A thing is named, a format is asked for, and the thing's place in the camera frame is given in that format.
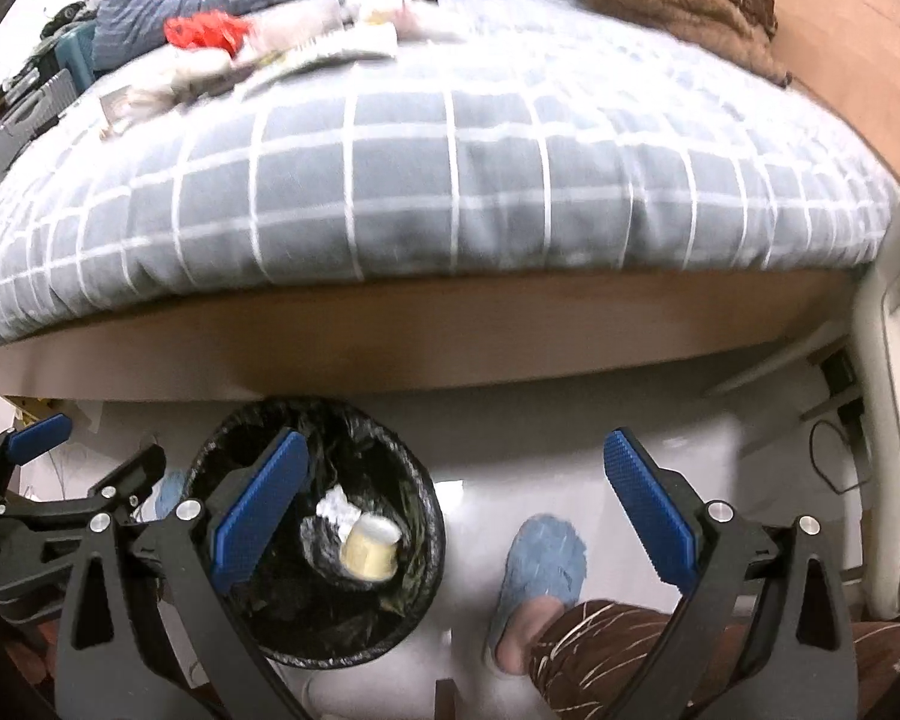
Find person's right foot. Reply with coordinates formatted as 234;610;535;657
495;596;563;680

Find small silver packet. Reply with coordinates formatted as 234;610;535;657
97;86;155;140

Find grey checkered duvet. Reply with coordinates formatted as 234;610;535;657
0;0;900;350

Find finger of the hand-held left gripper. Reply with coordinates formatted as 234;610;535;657
0;444;167;541
0;412;74;515

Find black cable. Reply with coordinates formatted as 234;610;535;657
808;416;871;496

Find teal box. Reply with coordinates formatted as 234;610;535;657
49;22;98;91

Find pile of paper wrappers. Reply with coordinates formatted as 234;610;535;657
146;0;443;102

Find black trash bin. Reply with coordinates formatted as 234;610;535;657
182;396;447;670

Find grey ribbed plastic object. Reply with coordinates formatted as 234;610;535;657
0;67;83;203

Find brown patterned pants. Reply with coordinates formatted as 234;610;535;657
525;598;900;720

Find wooden bed frame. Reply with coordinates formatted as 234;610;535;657
0;270;856;402

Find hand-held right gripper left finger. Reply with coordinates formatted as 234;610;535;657
56;427;312;720

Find wooden headboard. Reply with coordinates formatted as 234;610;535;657
705;0;900;181

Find blue fuzzy slipper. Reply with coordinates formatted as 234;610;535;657
156;469;188;522
487;514;590;665

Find white tissue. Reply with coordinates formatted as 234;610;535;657
315;486;361;541

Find cream plastic pot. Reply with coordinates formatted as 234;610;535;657
349;19;400;61

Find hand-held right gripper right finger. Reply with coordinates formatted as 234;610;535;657
604;427;860;720

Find black power adapter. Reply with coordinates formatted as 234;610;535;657
821;351;860;391

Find red plastic bag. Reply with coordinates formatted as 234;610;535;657
163;10;252;57

